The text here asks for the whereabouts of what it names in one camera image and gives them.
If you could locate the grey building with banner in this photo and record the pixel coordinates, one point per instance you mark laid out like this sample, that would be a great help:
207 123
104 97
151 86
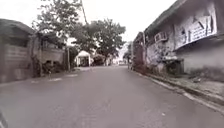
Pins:
186 40

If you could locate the large green trees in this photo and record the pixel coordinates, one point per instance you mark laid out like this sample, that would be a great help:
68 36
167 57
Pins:
86 33

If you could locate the grey asphalt road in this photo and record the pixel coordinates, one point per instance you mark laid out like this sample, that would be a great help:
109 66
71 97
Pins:
100 100

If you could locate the grey concrete wall building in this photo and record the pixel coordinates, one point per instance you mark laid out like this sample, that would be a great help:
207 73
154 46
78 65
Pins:
20 53

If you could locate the white canopy shelter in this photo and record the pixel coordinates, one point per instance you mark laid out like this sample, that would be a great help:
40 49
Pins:
83 58

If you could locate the leaning pole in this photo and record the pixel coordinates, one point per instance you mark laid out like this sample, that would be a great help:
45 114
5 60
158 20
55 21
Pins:
83 11

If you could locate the concrete kerb strip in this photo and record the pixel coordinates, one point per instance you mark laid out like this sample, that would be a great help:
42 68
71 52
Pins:
193 88

